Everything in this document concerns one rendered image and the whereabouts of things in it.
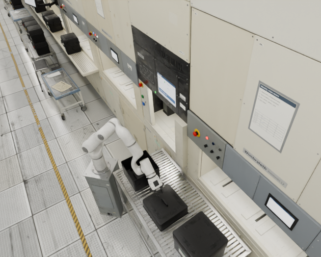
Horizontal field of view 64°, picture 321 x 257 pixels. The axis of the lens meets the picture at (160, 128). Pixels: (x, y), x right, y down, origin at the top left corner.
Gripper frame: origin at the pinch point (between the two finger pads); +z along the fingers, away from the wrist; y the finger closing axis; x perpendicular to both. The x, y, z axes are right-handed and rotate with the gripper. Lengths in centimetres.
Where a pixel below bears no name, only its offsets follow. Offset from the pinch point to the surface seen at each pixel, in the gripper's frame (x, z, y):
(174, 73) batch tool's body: -38, -83, 41
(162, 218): -6.2, 17.6, -8.8
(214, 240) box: -46, 36, 8
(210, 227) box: -40, 30, 12
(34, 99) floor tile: 328, -195, -52
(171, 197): 1.7, 9.5, 8.5
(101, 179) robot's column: 56, -27, -32
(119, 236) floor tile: 90, 43, -39
